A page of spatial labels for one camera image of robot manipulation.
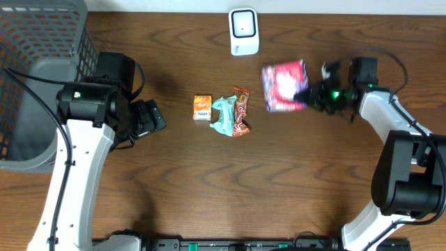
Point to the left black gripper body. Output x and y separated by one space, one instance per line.
150 116

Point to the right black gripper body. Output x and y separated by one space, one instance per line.
317 96

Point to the red purple snack packet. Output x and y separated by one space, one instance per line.
280 84

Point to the orange tissue pack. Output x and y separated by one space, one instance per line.
202 108

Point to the teal white snack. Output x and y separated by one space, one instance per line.
225 123

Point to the orange brown candy bar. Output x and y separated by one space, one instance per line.
240 111

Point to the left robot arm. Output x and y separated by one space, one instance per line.
96 116

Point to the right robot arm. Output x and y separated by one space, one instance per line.
408 185

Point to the white barcode scanner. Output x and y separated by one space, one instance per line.
244 31

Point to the grey plastic shopping basket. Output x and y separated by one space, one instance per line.
48 43

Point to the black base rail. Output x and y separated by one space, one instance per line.
302 243

